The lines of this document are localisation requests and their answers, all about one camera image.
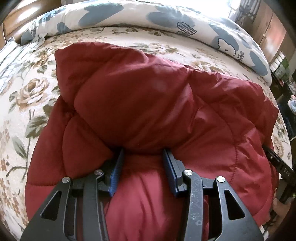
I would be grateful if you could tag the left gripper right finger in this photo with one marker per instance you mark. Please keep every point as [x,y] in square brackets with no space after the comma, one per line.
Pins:
[174,172]

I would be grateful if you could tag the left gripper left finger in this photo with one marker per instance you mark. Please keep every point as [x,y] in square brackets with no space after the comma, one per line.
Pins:
[112,171]

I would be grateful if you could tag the red puffer jacket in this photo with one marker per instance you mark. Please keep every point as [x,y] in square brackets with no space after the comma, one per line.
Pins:
[114,96]

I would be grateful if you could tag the person's right hand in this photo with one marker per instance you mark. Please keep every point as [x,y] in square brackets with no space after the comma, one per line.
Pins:
[281,210]

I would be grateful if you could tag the floral cream bed blanket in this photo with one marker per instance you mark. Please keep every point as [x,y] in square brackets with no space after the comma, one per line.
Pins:
[29,92]

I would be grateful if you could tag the wooden wardrobe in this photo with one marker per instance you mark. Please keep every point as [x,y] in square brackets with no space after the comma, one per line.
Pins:
[262,23]

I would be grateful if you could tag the white blue patterned duvet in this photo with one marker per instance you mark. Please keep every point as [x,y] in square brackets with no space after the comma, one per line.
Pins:
[220,33]

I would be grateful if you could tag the wooden headboard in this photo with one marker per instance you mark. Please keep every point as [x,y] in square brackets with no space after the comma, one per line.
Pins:
[19,18]

